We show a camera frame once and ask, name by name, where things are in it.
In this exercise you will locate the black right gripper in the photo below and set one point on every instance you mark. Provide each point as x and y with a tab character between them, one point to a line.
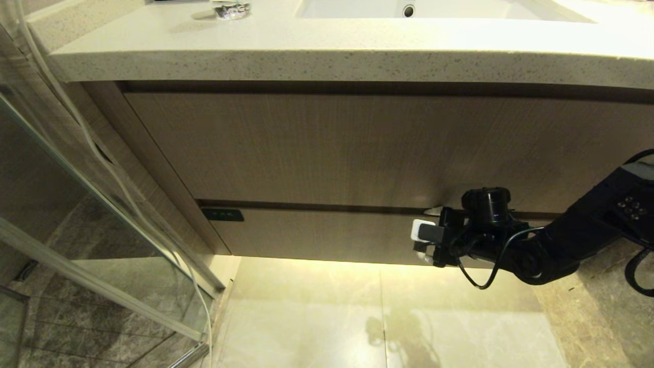
475	240

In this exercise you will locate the light wooden pull-out drawer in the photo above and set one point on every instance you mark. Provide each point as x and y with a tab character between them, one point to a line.
332	235

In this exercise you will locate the light wooden vanity cabinet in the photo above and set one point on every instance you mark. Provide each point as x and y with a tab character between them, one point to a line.
357	148

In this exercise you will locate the speckled beige stone countertop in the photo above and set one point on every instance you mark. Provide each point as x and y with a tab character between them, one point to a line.
306	51

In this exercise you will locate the white ceramic sink basin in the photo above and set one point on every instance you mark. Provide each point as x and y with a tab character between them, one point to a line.
357	7

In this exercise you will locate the clear glass dish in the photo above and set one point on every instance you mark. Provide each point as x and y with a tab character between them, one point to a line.
232	9

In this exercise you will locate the glass shower door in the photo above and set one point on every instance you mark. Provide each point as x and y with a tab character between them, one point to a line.
51	230

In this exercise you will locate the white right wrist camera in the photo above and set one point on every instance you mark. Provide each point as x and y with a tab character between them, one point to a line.
419	230

